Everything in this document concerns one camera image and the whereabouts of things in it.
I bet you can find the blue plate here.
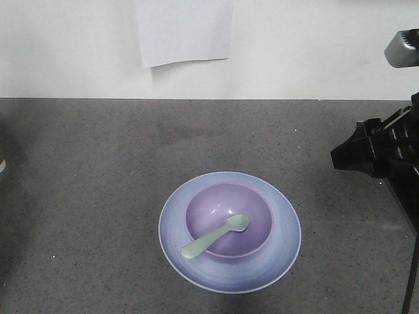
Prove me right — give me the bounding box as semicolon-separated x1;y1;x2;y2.
158;171;301;294

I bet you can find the white paper sheet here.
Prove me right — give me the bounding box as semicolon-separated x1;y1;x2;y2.
136;0;234;68

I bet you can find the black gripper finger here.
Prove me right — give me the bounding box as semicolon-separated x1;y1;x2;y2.
331;122;375;176

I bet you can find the brown paper cup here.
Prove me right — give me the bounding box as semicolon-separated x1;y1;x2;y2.
0;151;6;173

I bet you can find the purple plastic bowl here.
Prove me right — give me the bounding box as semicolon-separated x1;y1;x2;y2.
185;183;273;258

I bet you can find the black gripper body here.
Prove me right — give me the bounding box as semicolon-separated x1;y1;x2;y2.
356;94;418;229

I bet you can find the light green plastic spoon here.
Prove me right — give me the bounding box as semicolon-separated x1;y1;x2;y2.
181;214;250;259

